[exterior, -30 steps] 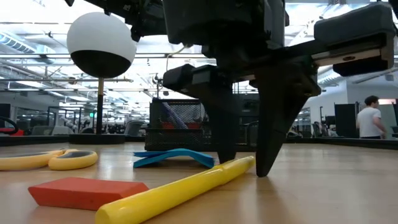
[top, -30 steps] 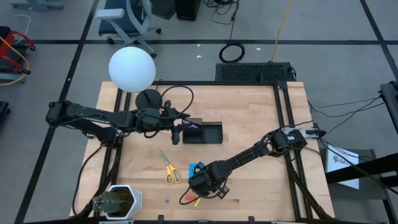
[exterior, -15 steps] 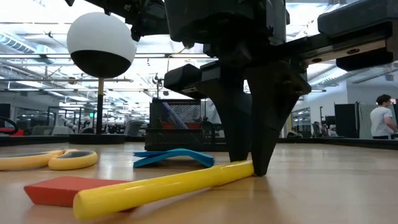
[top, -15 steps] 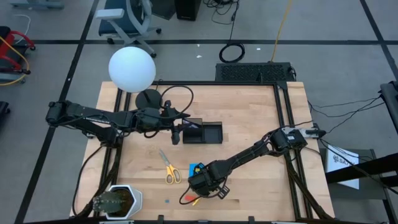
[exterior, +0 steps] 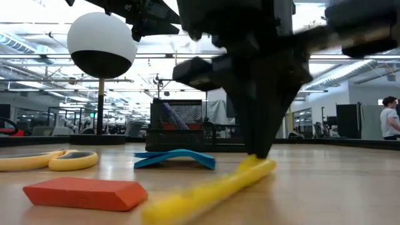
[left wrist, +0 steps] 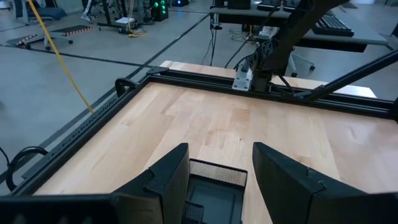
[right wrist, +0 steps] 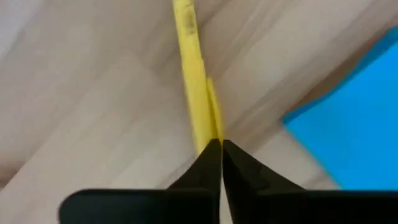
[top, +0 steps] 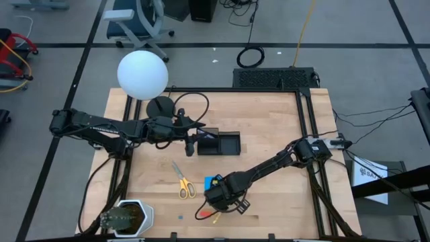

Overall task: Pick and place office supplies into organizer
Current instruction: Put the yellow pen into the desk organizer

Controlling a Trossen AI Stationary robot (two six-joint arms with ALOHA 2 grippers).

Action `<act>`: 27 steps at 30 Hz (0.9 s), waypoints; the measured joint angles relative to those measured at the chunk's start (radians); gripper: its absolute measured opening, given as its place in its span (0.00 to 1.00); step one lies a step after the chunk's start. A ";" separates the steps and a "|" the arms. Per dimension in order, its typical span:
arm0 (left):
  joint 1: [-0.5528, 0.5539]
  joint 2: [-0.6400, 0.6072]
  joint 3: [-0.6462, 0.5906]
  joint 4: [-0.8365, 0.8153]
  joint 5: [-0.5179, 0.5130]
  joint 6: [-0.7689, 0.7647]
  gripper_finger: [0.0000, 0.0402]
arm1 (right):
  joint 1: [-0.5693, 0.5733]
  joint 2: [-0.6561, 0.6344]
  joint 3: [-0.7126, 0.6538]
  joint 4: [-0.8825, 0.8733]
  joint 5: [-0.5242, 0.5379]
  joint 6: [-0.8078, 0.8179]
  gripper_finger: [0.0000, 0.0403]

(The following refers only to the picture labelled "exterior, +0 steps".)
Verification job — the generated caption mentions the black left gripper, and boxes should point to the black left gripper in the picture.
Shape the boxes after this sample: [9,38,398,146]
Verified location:
[84,0,181,43]

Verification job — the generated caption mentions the orange eraser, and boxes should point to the orange eraser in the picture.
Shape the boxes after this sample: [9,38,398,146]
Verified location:
[22,176,149,213]

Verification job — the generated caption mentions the person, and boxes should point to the person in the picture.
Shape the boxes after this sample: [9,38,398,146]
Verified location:
[379,96,400,141]

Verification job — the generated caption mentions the purple marker pen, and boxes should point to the purple marker pen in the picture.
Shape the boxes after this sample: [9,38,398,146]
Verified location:
[161,100,189,131]

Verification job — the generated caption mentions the grey cloth cover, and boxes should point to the grey cloth cover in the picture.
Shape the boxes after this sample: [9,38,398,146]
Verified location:
[205,99,228,126]

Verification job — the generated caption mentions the white black globe lamp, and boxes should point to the white black globe lamp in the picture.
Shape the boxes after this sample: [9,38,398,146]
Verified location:
[66,11,138,146]

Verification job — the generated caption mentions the black aluminium table frame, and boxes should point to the black aluminium table frame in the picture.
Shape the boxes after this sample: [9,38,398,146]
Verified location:
[0,135,400,151]

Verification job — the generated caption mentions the blue sticky note pad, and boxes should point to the blue sticky note pad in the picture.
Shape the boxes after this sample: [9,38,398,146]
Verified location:
[133,148,217,171]

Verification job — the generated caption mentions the yellow highlighter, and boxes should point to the yellow highlighter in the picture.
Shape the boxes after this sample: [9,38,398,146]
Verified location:
[141,154,278,225]

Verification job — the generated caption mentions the green curtain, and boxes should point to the green curtain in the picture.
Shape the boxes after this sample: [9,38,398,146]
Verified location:
[361,104,385,141]

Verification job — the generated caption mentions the yellow handled scissors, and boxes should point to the yellow handled scissors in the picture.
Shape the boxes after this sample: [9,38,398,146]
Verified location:
[0,149,99,173]

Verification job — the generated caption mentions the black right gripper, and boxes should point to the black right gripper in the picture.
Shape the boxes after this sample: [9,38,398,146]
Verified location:
[214,30,314,159]

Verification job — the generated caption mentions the black red office chair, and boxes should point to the black red office chair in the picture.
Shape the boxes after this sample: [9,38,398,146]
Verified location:
[0,116,25,138]

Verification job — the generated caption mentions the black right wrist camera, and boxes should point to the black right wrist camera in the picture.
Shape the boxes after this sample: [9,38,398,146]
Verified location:
[172,56,221,93]

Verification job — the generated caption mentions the black mesh desk organizer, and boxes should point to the black mesh desk organizer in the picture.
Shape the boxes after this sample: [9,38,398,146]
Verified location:
[144,99,248,153]

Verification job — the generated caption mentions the black partition panel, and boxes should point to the black partition panel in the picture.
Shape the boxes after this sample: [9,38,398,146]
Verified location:
[336,103,362,139]

